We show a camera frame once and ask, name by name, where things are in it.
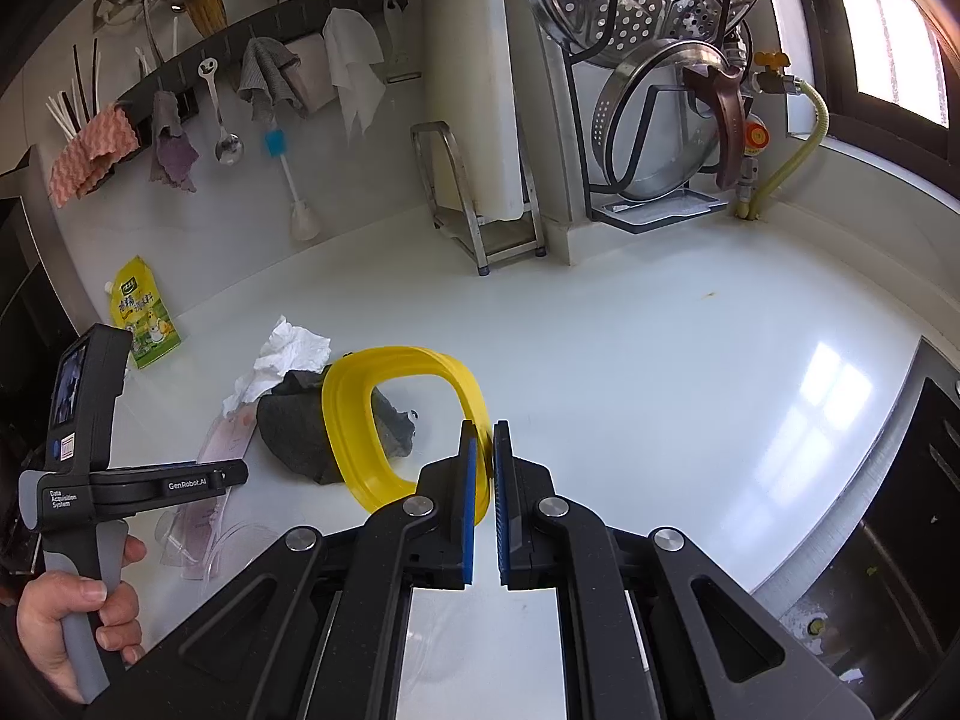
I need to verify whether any metal spoon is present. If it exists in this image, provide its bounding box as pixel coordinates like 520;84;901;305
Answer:
197;56;245;166

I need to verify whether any dark grey cloth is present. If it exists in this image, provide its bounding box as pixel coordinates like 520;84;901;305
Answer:
256;369;417;485

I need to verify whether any black kitchen sink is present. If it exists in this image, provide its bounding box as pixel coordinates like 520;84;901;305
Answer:
750;337;960;691

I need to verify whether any white dish cloth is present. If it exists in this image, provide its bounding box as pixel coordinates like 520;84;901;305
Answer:
322;7;385;140

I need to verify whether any person's left hand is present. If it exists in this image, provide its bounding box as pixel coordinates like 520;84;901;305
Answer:
16;538;149;702

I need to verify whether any yellow green spout pouch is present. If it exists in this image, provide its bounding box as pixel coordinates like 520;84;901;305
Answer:
103;256;182;370

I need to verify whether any bundle of chopsticks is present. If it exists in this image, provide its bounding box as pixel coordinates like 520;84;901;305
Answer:
45;37;102;140

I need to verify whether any dark wall hook rail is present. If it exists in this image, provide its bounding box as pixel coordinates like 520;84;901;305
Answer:
116;0;408;136

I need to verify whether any wooden utensil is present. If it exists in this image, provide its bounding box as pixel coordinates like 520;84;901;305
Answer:
184;0;227;38

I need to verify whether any grey purple rag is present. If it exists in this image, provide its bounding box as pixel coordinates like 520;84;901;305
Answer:
150;90;200;192

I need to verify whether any pink wavy dish cloth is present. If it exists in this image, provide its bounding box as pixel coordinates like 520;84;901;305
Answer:
49;106;141;209

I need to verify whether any yellow gas hose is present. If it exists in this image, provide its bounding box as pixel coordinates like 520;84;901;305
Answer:
746;79;830;222

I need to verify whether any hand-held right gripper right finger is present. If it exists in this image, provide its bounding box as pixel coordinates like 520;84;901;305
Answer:
491;420;886;720

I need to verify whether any dark framed window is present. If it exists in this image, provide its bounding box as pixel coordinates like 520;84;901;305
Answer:
780;0;960;136

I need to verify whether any metal cutting board stand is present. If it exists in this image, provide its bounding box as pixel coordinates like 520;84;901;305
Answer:
411;122;547;277

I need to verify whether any white tissue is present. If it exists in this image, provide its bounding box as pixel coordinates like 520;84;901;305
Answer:
223;315;332;421

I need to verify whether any pot lid with brown handle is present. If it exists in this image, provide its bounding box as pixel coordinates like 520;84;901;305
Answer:
592;37;747;200

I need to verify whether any grey dish cloth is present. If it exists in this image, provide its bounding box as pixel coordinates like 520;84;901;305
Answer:
238;36;331;125

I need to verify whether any clear plastic package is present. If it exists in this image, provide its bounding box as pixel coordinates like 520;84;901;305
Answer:
154;409;293;582

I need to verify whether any white cutting board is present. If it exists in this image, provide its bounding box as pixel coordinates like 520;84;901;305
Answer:
420;0;526;222

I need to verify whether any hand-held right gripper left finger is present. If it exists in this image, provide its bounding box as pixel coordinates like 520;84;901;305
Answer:
79;420;481;720

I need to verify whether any blue white bottle brush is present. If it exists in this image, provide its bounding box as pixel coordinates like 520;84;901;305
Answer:
262;127;323;242

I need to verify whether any black wire lid rack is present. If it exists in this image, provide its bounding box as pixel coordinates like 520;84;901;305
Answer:
562;0;751;230

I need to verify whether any yellow plastic ring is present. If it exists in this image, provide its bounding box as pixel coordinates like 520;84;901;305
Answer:
321;345;492;522

